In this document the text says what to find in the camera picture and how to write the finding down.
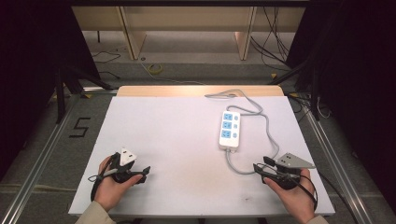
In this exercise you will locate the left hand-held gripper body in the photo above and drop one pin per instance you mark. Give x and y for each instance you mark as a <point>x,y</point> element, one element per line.
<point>127,157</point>

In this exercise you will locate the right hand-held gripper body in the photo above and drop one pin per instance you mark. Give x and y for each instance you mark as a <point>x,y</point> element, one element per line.
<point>292,161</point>

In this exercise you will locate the person's left hand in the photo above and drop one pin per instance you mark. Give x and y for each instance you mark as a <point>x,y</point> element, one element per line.
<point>109,193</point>

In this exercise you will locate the person's right hand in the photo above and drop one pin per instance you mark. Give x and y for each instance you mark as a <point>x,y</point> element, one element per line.
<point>295,202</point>

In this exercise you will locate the white foam board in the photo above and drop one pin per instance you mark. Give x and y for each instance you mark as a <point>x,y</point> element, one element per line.
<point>174,140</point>

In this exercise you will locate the white power strip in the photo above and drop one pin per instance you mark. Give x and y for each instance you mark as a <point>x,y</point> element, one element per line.
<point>229,140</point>

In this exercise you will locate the black metal stand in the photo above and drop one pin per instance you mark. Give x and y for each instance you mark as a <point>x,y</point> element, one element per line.
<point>315,93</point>
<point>60,99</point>

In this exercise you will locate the wooden table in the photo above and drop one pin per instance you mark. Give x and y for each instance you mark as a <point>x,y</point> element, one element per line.
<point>174,90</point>

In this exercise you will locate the yellow tape roll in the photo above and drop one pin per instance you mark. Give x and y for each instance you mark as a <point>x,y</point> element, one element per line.
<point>154,69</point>

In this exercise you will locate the dark curtain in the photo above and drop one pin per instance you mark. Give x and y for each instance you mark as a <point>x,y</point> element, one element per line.
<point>358,77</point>
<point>28,62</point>

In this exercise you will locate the wooden shelf unit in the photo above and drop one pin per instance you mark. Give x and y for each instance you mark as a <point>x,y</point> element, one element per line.
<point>186,18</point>

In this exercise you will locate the aluminium floor rail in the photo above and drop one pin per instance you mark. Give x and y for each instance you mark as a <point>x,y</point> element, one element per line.
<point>37,161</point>
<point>336,161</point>

